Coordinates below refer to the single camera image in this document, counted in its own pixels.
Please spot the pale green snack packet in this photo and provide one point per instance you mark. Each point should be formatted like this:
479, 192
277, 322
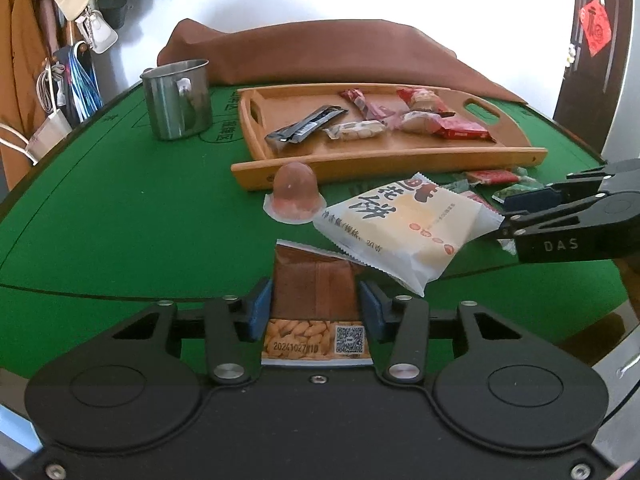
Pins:
460, 186

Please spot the pink jelly cup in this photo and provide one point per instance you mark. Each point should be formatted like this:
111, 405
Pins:
296, 192

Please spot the orange coat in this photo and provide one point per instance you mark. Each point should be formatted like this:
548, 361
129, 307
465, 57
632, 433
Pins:
20, 60

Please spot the bamboo serving tray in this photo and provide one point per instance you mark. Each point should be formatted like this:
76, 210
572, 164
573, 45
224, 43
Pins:
380, 152

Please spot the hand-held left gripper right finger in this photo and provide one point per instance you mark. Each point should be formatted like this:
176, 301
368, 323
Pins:
370, 315

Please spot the brown cloth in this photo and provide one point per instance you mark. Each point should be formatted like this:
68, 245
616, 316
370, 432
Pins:
310, 55

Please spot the white power bank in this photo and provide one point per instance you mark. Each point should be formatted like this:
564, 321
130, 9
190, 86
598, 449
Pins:
50, 137

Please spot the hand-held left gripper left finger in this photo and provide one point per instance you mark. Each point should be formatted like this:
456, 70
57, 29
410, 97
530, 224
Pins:
262, 310

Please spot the white pastry snack packet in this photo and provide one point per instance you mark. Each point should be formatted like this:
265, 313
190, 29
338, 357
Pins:
415, 232

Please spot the dark red stick snack packet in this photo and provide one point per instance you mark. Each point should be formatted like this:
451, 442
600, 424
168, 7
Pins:
372, 107

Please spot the clear peanut candy packet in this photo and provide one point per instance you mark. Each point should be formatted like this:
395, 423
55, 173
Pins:
355, 131

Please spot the flat red snack packet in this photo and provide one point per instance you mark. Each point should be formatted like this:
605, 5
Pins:
460, 130

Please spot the red gold snack packet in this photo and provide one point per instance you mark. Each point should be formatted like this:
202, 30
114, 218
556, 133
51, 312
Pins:
425, 100

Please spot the white hanging bag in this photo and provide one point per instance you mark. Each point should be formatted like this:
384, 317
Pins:
97, 32

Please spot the black snack packet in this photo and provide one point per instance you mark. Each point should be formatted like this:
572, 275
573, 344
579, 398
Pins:
305, 127

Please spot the stainless steel mug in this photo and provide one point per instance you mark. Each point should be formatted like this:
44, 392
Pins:
172, 105

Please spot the red paper door decoration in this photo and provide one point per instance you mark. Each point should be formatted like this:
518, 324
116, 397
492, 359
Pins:
596, 27

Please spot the small red snack packet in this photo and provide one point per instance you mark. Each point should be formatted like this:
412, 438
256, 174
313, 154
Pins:
492, 177

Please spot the brown twisted-snack packet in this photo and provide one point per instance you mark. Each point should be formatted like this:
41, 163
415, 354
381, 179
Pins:
312, 285

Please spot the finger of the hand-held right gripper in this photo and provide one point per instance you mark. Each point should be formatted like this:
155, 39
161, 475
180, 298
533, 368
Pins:
530, 201
550, 217

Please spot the dark brown door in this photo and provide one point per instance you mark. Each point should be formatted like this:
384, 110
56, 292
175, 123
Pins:
590, 100

